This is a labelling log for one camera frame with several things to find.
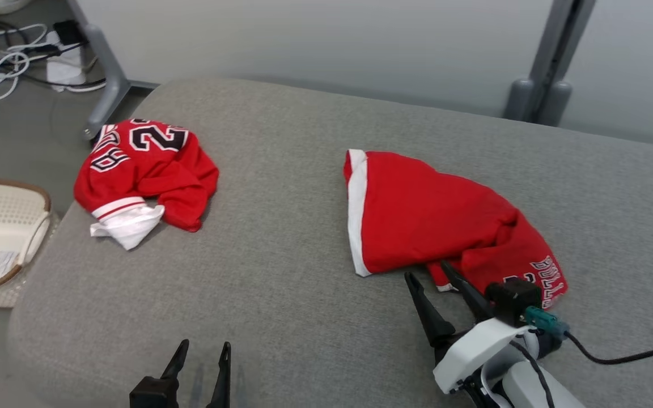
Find grey fabric sofa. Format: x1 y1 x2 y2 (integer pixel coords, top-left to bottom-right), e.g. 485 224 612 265
6 78 653 408

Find grey slanted partition leg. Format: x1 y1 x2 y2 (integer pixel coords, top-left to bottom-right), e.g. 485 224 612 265
67 0 158 141

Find grey partition post round feet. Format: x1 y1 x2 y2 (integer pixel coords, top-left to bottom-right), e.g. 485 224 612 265
503 0 597 126

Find black right camera cable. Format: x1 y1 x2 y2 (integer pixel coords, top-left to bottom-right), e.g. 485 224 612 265
563 331 653 366

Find red shorts white trim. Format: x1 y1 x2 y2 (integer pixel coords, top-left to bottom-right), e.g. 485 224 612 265
342 148 569 310

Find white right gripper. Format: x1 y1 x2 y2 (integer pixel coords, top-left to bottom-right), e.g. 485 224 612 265
404 260 540 408

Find white coiled cable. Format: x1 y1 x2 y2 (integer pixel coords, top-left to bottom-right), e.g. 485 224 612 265
0 23 50 101

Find white adapter box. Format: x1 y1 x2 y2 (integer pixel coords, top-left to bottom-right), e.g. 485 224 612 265
45 31 87 87

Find teal right camera connector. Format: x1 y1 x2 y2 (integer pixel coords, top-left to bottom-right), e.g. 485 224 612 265
523 305 570 342

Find red number jersey white sleeves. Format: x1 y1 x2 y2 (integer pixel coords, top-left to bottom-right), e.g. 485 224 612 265
74 118 220 251

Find black plug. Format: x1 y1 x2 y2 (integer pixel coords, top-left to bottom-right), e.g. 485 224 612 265
53 20 82 46

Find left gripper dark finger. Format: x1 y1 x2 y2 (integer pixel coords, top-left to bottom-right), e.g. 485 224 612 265
207 342 232 408
159 339 190 380

